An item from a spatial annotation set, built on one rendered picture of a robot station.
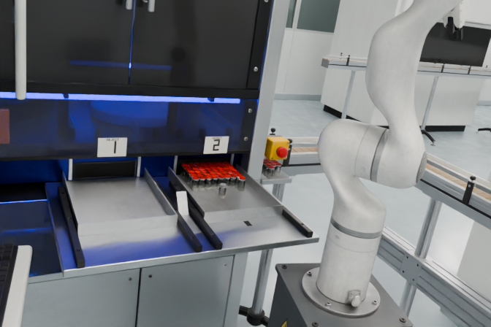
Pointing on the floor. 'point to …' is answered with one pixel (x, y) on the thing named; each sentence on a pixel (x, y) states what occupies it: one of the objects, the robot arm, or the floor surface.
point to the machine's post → (259, 139)
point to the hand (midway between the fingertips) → (456, 33)
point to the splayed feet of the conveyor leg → (253, 317)
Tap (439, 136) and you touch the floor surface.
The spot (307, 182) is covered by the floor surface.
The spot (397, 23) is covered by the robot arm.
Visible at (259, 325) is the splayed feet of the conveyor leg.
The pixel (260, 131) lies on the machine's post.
